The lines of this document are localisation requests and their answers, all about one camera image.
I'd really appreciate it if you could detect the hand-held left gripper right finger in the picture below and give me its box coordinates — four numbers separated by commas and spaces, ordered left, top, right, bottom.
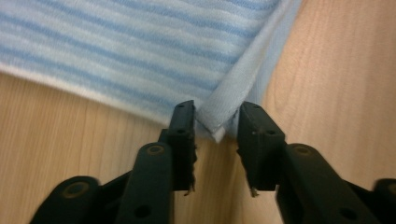
235, 101, 381, 224

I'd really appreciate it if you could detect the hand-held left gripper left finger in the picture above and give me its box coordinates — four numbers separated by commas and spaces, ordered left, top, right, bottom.
114, 99, 198, 224

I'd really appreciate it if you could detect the blue striped towel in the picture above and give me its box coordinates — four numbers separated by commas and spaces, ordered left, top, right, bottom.
0, 0, 304, 144

